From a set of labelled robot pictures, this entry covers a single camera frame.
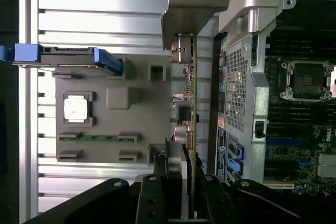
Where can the metal socket cover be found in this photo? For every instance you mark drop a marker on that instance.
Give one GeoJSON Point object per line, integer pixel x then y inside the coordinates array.
{"type": "Point", "coordinates": [333, 82]}

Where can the hard disk with blue carrier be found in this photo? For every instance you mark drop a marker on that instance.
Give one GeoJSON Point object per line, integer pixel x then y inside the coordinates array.
{"type": "Point", "coordinates": [65, 56]}

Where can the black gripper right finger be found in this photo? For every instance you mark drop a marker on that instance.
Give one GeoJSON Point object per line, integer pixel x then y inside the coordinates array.
{"type": "Point", "coordinates": [215, 200]}

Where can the blue expansion slot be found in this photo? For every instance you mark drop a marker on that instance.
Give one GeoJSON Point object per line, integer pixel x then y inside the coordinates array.
{"type": "Point", "coordinates": [282, 143]}

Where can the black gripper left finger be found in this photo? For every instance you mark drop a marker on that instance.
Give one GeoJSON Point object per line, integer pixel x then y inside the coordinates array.
{"type": "Point", "coordinates": [155, 200]}

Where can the silver chipset heatsink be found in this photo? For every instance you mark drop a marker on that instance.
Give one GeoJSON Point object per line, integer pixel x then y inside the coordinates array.
{"type": "Point", "coordinates": [326, 165]}

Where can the silver CPU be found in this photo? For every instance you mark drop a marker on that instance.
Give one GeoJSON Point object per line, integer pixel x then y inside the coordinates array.
{"type": "Point", "coordinates": [75, 110]}

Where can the green motherboard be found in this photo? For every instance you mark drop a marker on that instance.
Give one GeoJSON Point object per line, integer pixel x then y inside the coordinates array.
{"type": "Point", "coordinates": [294, 129]}

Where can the loose green RAM stick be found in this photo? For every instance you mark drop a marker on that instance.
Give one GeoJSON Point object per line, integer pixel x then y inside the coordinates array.
{"type": "Point", "coordinates": [99, 138]}

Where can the grey parts rack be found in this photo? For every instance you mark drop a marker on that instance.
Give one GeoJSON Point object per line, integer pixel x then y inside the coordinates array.
{"type": "Point", "coordinates": [105, 124]}

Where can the open dark PC case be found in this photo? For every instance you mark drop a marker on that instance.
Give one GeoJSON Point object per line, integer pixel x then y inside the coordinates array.
{"type": "Point", "coordinates": [241, 82]}

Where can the CPU socket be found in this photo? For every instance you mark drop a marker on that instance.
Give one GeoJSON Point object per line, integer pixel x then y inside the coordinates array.
{"type": "Point", "coordinates": [305, 79]}

